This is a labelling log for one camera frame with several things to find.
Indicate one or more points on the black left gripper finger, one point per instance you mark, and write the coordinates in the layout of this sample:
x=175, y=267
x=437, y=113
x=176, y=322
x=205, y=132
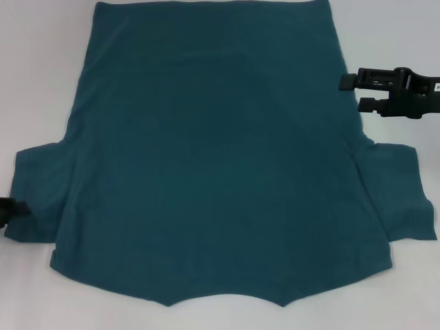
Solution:
x=13, y=208

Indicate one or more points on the blue t-shirt with white print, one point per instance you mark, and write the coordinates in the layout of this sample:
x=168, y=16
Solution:
x=220, y=144

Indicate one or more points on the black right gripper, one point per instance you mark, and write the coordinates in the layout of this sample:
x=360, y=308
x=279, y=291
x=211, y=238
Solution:
x=416, y=99

